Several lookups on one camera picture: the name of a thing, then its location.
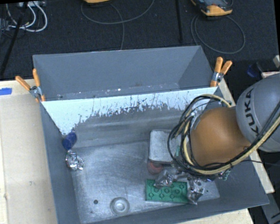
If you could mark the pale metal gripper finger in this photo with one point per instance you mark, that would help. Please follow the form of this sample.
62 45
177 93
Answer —
195 190
166 178

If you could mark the dark green flat block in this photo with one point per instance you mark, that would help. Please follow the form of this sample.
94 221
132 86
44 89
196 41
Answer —
167 193

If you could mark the red ball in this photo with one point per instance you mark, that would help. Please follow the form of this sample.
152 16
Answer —
153 167

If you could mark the pale grey sponge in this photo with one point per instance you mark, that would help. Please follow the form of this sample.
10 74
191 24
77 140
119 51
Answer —
159 144

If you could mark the grey metal bin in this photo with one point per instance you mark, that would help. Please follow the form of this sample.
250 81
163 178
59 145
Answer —
112 176

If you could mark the crumpled shiny foil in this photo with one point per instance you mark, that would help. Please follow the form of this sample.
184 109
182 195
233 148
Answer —
73 161

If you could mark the blue cup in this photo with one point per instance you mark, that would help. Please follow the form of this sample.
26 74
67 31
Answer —
69 140

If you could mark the pale wood flat board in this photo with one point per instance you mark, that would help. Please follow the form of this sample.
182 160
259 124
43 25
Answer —
24 171

